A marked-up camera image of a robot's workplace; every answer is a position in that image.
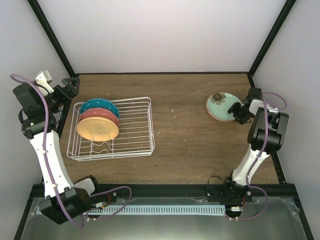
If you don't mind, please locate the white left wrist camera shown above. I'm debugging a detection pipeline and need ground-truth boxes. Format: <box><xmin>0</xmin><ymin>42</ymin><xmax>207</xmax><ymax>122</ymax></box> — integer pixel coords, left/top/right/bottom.
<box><xmin>35</xmin><ymin>70</ymin><xmax>54</xmax><ymax>96</ymax></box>

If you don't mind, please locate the mint green flower plate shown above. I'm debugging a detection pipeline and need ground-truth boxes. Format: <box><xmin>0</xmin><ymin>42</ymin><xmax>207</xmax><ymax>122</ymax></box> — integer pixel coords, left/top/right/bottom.
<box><xmin>206</xmin><ymin>92</ymin><xmax>242</xmax><ymax>122</ymax></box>

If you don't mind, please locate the white slotted cable duct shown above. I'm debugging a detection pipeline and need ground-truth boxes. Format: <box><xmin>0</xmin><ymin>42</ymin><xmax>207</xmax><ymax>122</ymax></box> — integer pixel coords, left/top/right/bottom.
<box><xmin>86</xmin><ymin>204</ymin><xmax>226</xmax><ymax>216</ymax></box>

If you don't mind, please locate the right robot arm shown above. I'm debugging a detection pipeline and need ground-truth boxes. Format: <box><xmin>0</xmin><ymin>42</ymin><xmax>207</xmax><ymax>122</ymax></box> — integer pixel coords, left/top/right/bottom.
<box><xmin>206</xmin><ymin>87</ymin><xmax>289</xmax><ymax>203</ymax></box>

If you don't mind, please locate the pink polka dot plate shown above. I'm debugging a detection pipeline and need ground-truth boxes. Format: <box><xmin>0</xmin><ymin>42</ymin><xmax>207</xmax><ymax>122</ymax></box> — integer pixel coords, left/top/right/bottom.
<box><xmin>79</xmin><ymin>107</ymin><xmax>119</xmax><ymax>127</ymax></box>

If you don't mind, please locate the black aluminium frame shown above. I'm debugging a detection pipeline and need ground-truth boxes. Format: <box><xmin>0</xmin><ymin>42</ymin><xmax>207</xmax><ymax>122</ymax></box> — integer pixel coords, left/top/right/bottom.
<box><xmin>13</xmin><ymin>0</ymin><xmax>315</xmax><ymax>240</ymax></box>

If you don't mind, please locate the white wire dish rack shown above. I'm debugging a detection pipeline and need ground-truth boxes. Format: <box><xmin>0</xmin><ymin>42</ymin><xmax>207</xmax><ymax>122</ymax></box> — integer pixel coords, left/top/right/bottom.
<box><xmin>66</xmin><ymin>97</ymin><xmax>155</xmax><ymax>162</ymax></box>

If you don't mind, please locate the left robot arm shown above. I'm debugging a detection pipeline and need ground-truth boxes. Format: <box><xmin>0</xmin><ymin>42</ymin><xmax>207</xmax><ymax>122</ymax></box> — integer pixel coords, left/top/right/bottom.
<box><xmin>10</xmin><ymin>74</ymin><xmax>102</xmax><ymax>228</ymax></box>

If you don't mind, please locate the orange plate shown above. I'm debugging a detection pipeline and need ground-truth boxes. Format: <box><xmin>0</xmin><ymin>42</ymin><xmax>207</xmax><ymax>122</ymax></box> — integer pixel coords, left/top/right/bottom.
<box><xmin>76</xmin><ymin>116</ymin><xmax>119</xmax><ymax>142</ymax></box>

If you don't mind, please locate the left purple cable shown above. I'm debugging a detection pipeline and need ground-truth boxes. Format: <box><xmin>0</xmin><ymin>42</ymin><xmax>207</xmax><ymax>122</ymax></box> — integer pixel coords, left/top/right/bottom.
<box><xmin>9</xmin><ymin>73</ymin><xmax>133</xmax><ymax>229</ymax></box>

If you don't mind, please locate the teal polka dot plate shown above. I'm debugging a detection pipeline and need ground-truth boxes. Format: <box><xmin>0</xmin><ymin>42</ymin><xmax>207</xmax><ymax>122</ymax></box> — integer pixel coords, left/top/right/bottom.
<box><xmin>79</xmin><ymin>98</ymin><xmax>120</xmax><ymax>118</ymax></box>

